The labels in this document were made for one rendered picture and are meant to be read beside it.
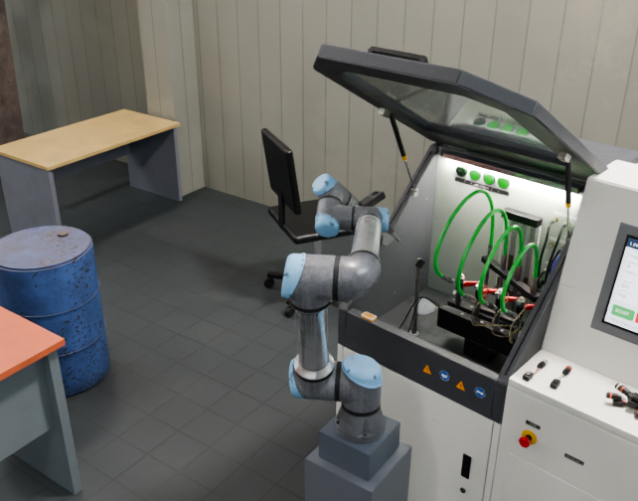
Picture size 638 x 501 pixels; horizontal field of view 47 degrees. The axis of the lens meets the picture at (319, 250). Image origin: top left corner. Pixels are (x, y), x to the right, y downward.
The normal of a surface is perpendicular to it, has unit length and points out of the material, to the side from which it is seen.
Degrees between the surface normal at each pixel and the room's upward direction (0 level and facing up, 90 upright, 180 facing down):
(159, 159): 90
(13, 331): 0
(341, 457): 90
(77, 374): 90
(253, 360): 0
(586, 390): 0
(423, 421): 90
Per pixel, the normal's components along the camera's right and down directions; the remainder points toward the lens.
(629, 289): -0.65, 0.11
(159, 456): 0.00, -0.89
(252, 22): -0.58, 0.37
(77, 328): 0.72, 0.32
